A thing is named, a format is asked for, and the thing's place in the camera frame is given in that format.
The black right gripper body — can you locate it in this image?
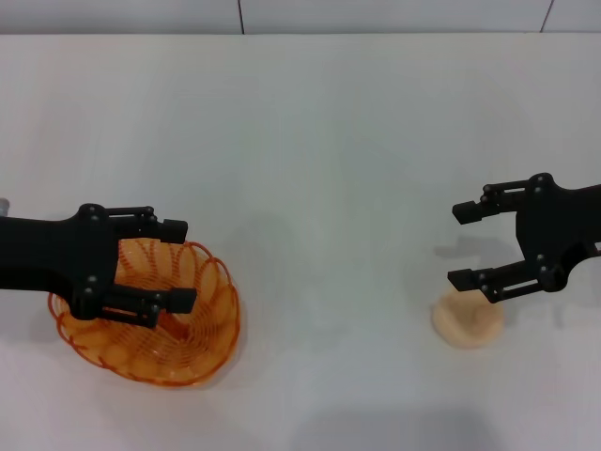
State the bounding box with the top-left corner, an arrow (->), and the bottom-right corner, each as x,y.
515,172 -> 601,293

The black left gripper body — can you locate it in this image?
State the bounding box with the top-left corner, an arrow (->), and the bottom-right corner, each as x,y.
0,203 -> 122,320

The orange oval wire basket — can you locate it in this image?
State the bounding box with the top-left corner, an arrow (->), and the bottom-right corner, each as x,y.
46,237 -> 242,389

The round beige bread bun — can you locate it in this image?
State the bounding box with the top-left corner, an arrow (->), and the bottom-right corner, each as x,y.
430,287 -> 506,350

